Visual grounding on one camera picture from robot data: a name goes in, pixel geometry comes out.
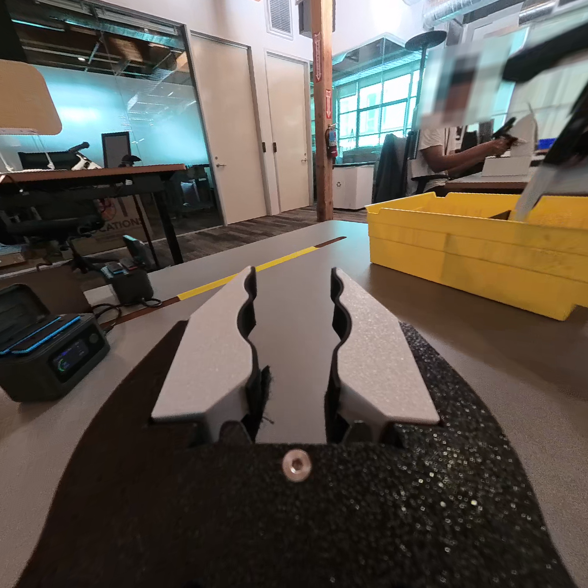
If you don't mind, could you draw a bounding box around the wide white door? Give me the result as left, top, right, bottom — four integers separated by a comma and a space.
190, 30, 268, 226

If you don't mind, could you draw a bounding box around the white wall vent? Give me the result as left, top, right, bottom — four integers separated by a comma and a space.
266, 0, 294, 40

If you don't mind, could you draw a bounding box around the white box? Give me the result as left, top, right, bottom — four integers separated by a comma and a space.
481, 155, 538, 179

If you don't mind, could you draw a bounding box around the black battery charger case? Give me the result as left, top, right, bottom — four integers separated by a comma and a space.
0, 283, 111, 403

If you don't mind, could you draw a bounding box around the brown wooden desk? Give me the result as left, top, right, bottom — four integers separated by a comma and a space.
0, 164, 187, 273

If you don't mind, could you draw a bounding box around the yellow plastic bin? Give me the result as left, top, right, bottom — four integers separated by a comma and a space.
365, 191, 588, 321

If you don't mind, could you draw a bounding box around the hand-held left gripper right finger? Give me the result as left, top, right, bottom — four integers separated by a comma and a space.
324, 267, 442, 444

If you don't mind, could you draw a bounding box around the narrow white door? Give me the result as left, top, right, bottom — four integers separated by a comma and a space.
264, 50, 314, 213

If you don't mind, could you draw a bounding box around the framed white board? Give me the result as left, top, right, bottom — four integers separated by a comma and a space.
101, 131, 131, 169

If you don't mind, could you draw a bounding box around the yellow tape strip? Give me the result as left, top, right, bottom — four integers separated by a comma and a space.
177, 246, 319, 302

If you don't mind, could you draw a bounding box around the black cable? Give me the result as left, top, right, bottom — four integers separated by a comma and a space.
94, 298, 162, 330

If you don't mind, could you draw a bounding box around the glass office wall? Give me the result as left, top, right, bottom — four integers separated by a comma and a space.
9, 0, 227, 258

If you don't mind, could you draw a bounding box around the black office chair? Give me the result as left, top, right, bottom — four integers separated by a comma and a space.
0, 213, 106, 276

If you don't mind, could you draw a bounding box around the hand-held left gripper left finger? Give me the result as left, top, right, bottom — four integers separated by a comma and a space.
151, 266, 272, 445

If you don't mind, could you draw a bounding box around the cardboard box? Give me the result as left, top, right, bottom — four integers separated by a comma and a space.
89, 193, 151, 246

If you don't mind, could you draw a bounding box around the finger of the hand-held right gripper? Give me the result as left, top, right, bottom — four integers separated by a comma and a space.
511, 168, 560, 224

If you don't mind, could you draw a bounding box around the white cabinet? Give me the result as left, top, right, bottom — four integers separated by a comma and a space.
332, 163, 375, 210

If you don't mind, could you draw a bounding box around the silver ventilation duct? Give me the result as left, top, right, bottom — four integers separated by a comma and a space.
423, 0, 588, 30

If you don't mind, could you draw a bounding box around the chair with dark jacket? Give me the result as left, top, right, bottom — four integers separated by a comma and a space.
373, 133, 416, 204

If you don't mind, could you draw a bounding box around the small black charging dock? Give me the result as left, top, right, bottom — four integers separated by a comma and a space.
101, 235, 155, 305

